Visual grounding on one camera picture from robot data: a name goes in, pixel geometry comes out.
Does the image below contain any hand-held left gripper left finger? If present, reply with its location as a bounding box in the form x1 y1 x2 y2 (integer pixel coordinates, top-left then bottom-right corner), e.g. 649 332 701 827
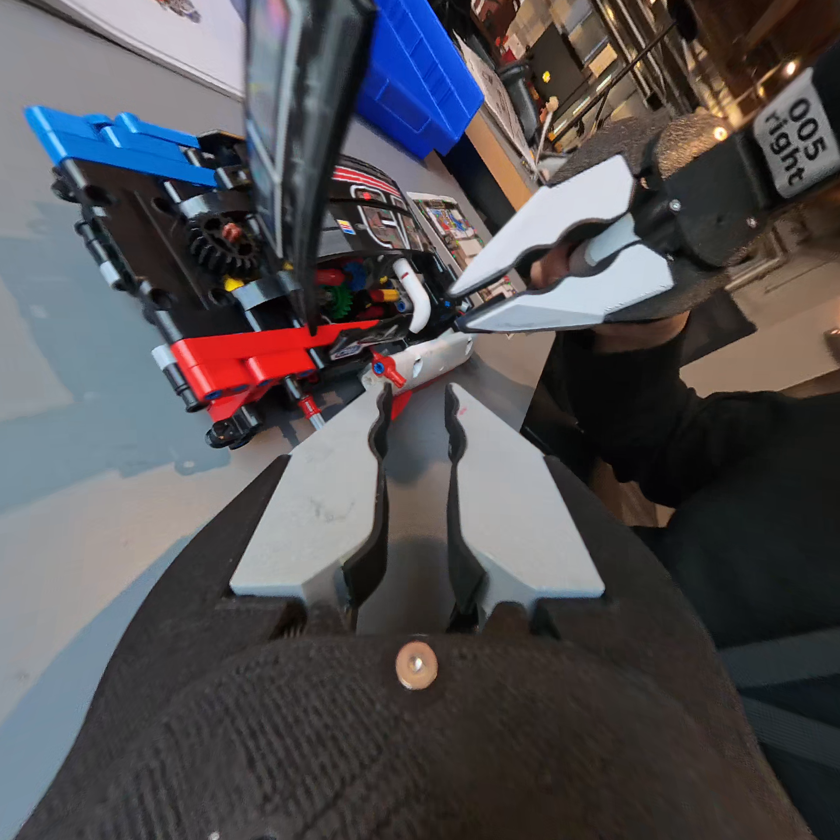
228 382 395 611

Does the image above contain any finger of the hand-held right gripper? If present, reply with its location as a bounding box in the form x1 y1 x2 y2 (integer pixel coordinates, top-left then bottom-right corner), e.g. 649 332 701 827
454 239 678 334
446 154 639 301

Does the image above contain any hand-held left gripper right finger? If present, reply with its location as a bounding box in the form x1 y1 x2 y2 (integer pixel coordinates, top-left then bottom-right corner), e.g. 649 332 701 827
445 382 606 616

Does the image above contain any white and red brick door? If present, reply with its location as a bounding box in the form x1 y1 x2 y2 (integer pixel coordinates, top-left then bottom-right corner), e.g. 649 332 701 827
357 330 476 421

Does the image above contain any toy brick car model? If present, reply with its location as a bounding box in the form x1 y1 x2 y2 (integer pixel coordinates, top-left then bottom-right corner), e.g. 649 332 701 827
25 0 476 450

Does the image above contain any person's right forearm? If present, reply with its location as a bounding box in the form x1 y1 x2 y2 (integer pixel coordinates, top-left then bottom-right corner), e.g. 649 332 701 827
545 325 840 508

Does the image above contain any grey desk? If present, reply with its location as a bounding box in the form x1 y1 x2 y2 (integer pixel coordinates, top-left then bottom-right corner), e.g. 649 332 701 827
0 0 559 788

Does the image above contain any person's right hand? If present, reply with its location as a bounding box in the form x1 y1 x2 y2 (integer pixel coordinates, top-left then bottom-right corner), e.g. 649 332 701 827
527 239 588 291

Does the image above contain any printed sticker sheet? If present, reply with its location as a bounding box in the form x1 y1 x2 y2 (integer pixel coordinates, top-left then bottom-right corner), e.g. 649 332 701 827
407 190 519 303

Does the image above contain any black trash can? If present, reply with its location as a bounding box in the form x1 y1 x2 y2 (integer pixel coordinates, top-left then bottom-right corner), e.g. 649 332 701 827
497 61 534 133

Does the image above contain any blue plastic bin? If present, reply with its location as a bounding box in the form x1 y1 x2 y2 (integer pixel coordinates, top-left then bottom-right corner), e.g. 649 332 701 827
354 0 485 158

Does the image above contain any person in black clothing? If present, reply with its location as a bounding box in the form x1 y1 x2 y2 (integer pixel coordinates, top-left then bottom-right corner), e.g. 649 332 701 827
521 387 840 840

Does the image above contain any thin instruction booklet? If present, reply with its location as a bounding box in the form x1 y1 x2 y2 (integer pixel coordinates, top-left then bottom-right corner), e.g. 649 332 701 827
39 0 248 101

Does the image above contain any black webbing strap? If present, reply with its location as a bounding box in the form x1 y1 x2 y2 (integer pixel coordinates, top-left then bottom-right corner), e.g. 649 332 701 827
718 640 840 769

